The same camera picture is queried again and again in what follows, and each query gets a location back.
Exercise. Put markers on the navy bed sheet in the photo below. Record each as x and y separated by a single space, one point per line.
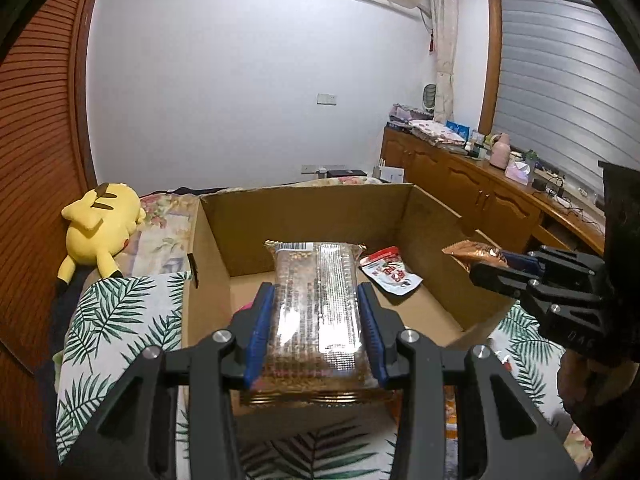
62 310

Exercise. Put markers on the wooden cabinet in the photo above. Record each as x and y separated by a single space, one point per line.
450 180

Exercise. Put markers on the louvered wooden wardrobe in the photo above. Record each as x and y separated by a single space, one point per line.
35 160

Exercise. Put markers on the cream curtain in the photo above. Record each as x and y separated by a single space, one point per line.
444 50

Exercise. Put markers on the pink tissue box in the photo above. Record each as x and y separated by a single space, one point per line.
517 172

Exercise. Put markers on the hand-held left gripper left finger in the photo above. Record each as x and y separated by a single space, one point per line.
257 340

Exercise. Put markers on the floral quilt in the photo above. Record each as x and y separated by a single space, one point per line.
160 230

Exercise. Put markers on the blue boxes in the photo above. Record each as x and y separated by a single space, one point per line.
457 130

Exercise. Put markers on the clear brown cake packet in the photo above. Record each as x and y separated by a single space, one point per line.
320 300

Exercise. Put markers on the brown cardboard box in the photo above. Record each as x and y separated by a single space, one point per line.
310 220

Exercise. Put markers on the pink thermos jug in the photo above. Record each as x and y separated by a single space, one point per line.
500 152

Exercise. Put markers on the grey window blind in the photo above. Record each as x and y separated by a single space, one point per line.
565 85

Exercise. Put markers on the small white fan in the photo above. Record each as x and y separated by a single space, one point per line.
428 97

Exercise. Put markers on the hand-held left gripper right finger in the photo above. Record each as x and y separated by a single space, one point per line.
372 340

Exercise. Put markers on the white wall switch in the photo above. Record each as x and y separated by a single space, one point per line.
326 98

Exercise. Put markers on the stack of folded cloths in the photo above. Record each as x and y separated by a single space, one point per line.
430 130

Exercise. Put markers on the person's right hand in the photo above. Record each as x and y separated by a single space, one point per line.
575 385

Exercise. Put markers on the white paper bag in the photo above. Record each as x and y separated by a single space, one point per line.
391 174

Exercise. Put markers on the wall socket strip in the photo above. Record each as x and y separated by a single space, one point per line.
322 167

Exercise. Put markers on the brown shiny snack packet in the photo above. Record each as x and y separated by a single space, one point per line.
472 252

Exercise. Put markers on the leaf print blanket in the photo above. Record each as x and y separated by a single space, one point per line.
120 320

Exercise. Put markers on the black flat box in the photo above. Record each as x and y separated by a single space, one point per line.
346 173

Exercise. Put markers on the red and white snack packet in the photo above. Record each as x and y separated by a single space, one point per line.
392 272

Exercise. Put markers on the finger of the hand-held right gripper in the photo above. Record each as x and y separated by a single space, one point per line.
520 261
505 282

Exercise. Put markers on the yellow plush toy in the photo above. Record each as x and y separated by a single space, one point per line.
97 220

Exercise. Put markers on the pink snack packet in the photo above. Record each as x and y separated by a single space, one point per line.
244 306

